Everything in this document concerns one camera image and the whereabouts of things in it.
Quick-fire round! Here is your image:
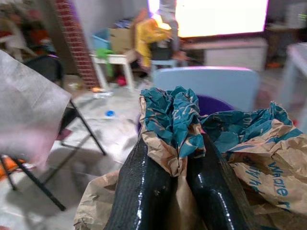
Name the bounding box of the light blue plastic chair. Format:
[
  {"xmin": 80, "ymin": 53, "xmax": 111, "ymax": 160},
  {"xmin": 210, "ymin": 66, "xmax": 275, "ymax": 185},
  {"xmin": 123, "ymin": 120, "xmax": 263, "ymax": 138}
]
[{"xmin": 152, "ymin": 66, "xmax": 261, "ymax": 112}]

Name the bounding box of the black folding chair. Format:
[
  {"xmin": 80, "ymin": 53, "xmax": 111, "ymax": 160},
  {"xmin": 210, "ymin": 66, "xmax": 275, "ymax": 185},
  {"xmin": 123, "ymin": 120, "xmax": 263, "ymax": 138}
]
[{"xmin": 0, "ymin": 56, "xmax": 107, "ymax": 211}]

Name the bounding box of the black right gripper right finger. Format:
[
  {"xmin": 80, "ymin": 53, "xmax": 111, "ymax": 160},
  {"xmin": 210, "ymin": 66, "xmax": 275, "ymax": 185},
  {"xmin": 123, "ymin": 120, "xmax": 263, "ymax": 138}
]
[{"xmin": 186, "ymin": 133, "xmax": 259, "ymax": 230}]

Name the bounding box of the purple rubbish bin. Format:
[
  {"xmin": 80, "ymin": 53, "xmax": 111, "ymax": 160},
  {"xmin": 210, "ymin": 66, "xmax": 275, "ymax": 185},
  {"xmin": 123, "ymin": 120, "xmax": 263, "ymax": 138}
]
[{"xmin": 136, "ymin": 94, "xmax": 235, "ymax": 135}]

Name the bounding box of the white television cabinet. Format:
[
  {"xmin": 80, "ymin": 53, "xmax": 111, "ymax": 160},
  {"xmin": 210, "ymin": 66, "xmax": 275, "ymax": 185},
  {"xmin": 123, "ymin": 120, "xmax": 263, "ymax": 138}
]
[{"xmin": 184, "ymin": 37, "xmax": 269, "ymax": 72}]

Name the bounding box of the brown cardboard box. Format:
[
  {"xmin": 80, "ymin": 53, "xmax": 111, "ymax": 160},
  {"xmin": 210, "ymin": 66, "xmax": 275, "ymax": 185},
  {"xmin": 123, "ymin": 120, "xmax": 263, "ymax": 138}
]
[{"xmin": 109, "ymin": 23, "xmax": 137, "ymax": 55}]

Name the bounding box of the green toy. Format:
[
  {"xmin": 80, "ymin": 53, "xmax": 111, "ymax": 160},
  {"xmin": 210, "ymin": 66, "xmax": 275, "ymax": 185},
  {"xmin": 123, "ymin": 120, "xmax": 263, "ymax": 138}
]
[{"xmin": 95, "ymin": 47, "xmax": 115, "ymax": 77}]

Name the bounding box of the brown teal paper bag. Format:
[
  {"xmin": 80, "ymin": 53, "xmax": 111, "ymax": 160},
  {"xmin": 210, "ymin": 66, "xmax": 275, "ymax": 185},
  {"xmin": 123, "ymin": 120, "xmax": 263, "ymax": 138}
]
[{"xmin": 73, "ymin": 85, "xmax": 307, "ymax": 230}]

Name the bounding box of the grey cloth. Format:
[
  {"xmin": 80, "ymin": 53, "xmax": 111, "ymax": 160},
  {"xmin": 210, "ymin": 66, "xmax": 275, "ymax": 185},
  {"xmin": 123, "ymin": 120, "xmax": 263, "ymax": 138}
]
[{"xmin": 0, "ymin": 49, "xmax": 72, "ymax": 168}]

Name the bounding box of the yellow garment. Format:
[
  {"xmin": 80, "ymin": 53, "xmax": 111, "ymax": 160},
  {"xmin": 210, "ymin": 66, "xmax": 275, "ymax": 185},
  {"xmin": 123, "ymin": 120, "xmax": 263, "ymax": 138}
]
[{"xmin": 134, "ymin": 18, "xmax": 172, "ymax": 69}]

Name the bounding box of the small white table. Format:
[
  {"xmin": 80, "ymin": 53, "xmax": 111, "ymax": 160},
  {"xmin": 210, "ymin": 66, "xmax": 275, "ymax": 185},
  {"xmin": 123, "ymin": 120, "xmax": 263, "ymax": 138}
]
[{"xmin": 90, "ymin": 53, "xmax": 135, "ymax": 93}]

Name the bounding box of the blue plastic box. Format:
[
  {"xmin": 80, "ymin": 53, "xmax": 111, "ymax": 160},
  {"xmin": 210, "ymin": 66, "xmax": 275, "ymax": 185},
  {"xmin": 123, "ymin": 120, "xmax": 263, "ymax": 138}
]
[{"xmin": 92, "ymin": 28, "xmax": 111, "ymax": 51}]

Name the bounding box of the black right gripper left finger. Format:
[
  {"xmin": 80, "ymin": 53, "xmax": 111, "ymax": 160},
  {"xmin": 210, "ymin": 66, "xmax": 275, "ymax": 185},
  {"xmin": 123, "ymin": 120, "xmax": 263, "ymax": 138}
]
[{"xmin": 104, "ymin": 133, "xmax": 179, "ymax": 230}]

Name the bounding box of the bright television screen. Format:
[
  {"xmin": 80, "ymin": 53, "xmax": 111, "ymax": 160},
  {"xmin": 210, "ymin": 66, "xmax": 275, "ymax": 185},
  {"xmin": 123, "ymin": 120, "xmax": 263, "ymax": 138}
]
[{"xmin": 147, "ymin": 0, "xmax": 269, "ymax": 38}]

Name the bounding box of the person in grey trousers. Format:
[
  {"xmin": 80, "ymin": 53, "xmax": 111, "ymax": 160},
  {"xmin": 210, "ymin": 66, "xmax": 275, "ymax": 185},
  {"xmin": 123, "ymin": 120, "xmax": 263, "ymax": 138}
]
[{"xmin": 158, "ymin": 0, "xmax": 179, "ymax": 56}]

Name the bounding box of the red brick pillar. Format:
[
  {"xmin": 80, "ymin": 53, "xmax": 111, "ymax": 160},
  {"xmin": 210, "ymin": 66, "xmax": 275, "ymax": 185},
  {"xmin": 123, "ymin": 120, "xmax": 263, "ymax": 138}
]
[{"xmin": 55, "ymin": 0, "xmax": 100, "ymax": 89}]

